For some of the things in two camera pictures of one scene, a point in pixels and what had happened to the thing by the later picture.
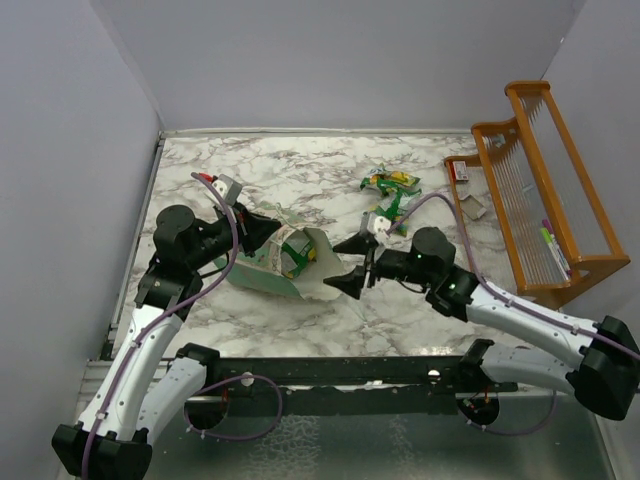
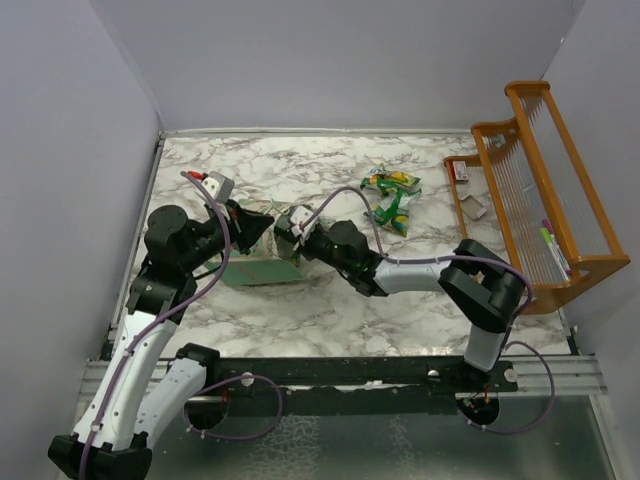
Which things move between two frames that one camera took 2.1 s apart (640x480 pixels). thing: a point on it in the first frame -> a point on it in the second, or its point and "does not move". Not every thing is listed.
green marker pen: (549, 240) does not move
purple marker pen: (547, 224) does not move
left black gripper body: (217, 239) does not move
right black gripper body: (396, 264) -> (318, 247)
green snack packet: (394, 188) does not move
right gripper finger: (360, 244) -> (283, 222)
